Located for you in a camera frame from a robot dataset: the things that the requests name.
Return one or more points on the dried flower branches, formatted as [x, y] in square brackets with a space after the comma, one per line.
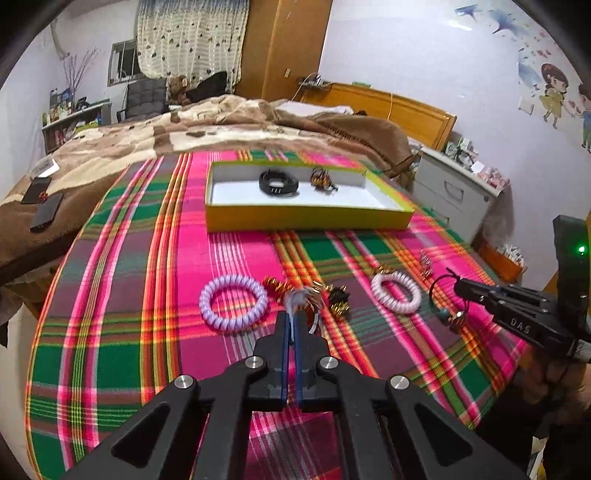
[76, 74]

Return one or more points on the black chair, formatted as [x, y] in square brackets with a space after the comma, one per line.
[145, 97]

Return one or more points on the white card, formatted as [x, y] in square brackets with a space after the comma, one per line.
[44, 167]

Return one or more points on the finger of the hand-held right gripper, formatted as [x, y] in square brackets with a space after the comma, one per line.
[480, 290]
[487, 308]

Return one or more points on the wooden wardrobe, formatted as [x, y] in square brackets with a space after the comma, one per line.
[286, 46]

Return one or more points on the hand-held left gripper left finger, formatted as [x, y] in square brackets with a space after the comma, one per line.
[285, 332]

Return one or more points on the brown patterned blanket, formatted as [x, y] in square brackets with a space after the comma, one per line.
[138, 138]

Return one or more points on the brown teddy bear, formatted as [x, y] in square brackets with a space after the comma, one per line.
[178, 87]

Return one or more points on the black gold hair clip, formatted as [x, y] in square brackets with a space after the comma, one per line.
[337, 300]

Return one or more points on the small gold clip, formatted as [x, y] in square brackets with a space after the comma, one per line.
[385, 269]

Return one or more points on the black phone with red charm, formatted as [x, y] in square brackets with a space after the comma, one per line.
[34, 191]

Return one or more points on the pink green plaid tablecloth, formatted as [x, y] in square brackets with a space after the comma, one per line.
[138, 277]

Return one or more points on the round gold brooch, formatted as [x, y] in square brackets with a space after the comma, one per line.
[457, 319]

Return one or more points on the power strip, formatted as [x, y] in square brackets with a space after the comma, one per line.
[316, 83]

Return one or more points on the row of bottles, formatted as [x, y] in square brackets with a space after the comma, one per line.
[62, 104]

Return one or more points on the white shelf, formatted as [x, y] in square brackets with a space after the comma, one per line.
[69, 127]

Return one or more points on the red gold hair clip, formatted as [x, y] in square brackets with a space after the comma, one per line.
[272, 282]

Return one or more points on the cartoon children wall decal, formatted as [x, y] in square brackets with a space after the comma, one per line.
[554, 87]

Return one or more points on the orange storage box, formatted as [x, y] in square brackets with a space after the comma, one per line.
[501, 263]

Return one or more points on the wooden bed headboard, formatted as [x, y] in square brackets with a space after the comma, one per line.
[415, 115]

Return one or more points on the white nightstand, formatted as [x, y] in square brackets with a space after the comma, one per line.
[448, 194]

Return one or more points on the cream patterned curtain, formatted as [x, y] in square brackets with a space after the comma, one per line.
[184, 37]

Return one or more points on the window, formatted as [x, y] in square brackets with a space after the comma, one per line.
[122, 60]

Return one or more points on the row of small cosmetic boxes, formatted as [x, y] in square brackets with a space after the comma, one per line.
[466, 152]

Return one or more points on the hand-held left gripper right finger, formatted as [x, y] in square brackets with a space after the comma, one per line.
[300, 341]

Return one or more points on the yellow cardboard box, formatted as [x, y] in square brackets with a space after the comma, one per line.
[240, 218]

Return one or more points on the black wristband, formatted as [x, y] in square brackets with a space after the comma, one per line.
[265, 184]

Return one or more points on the white pillow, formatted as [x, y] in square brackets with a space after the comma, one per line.
[314, 107]

